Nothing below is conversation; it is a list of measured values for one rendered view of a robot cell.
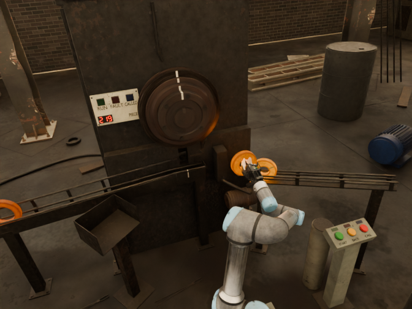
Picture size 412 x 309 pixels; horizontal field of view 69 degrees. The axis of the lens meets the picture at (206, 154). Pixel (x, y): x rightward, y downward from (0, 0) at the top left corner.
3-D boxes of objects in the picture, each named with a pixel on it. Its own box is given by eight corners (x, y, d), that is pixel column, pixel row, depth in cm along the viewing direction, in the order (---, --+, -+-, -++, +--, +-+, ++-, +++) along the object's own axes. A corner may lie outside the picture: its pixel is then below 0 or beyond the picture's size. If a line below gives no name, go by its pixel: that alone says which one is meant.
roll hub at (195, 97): (161, 141, 171) (154, 94, 157) (208, 132, 177) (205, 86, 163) (162, 146, 167) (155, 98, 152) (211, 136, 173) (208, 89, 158)
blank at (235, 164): (228, 154, 170) (230, 157, 168) (253, 146, 173) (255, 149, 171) (232, 176, 179) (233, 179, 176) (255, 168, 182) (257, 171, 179)
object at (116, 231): (105, 302, 195) (73, 220, 157) (136, 273, 212) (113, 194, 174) (125, 320, 183) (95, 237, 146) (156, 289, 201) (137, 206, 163)
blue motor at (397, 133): (362, 161, 312) (369, 132, 294) (389, 143, 340) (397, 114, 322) (392, 174, 291) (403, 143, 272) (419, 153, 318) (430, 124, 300)
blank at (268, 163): (260, 181, 196) (260, 184, 193) (247, 164, 192) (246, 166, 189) (281, 172, 188) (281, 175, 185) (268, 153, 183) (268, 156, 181)
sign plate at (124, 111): (97, 124, 175) (89, 95, 166) (142, 117, 181) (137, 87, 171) (97, 126, 173) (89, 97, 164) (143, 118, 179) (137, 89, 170)
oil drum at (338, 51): (308, 108, 433) (316, 43, 386) (343, 101, 446) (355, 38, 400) (334, 125, 384) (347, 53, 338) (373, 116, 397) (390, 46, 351)
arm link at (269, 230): (286, 226, 112) (306, 206, 155) (258, 217, 117) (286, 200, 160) (279, 255, 113) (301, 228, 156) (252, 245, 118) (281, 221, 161)
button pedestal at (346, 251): (308, 296, 190) (322, 225, 157) (340, 284, 195) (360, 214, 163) (323, 320, 177) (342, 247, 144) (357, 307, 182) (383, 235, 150)
